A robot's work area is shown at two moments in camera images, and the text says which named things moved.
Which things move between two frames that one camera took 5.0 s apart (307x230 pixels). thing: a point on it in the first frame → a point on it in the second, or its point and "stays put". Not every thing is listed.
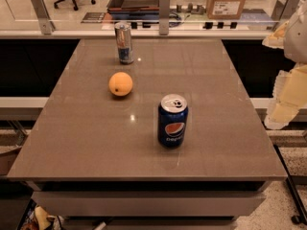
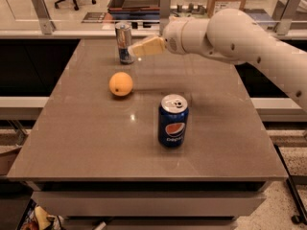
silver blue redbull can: [125, 42] stays put
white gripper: [297, 37] → [173, 36]
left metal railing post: [45, 22] stays put
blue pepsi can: [173, 121] stays put
